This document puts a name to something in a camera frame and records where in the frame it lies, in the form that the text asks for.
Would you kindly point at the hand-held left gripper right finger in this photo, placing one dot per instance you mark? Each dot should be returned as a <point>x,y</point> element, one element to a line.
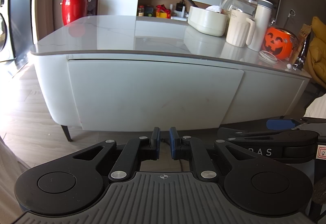
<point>173,142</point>

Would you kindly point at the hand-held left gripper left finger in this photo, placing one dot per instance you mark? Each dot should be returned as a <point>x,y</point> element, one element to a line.
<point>155,138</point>

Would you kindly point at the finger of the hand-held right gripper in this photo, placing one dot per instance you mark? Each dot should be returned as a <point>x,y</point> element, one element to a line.
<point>244,136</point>
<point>280,124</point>

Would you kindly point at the clear jar lid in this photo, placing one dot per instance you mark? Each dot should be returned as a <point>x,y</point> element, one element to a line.
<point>267,57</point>

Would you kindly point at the yellow chair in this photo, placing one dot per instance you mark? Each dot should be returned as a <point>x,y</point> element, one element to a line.
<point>317,56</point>

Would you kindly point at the orange pumpkin bucket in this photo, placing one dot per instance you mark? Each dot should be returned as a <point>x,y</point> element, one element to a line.
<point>276,42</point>

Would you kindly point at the brown snack packet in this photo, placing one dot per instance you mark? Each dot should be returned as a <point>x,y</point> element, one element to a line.
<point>303,43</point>

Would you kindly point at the cream ribbed pitcher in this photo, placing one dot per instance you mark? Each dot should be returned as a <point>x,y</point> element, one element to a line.
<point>238,29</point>

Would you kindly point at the white thermos bottle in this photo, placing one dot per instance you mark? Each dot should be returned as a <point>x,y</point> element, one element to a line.
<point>262,20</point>

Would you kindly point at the cream oval container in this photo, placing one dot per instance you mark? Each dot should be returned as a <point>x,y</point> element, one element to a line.
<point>206,23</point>

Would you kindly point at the red yellow toy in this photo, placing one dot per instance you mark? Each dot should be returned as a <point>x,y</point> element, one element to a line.
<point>163,12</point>

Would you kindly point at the small dark jar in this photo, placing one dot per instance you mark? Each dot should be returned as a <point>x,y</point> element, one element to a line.
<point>140,11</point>

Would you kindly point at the white tissue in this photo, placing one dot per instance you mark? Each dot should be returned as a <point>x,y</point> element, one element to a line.
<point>214,9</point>

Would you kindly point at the glass jar with lid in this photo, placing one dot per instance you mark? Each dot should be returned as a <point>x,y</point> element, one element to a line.
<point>239,0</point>

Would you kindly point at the black bottle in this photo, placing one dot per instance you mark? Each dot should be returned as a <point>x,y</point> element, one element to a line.
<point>180,7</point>

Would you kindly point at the grey plastic toy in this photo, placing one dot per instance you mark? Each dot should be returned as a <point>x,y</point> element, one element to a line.
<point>91,3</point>

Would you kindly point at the beige cloth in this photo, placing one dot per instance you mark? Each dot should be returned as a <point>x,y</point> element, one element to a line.
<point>9,183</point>

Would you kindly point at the red round bin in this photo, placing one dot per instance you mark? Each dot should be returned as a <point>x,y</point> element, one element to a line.
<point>73,9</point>

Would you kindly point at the washing machine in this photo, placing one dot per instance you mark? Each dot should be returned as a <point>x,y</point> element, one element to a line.
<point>5,35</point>

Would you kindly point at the dark sliding door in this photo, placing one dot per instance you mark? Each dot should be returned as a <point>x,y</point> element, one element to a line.
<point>23,10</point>

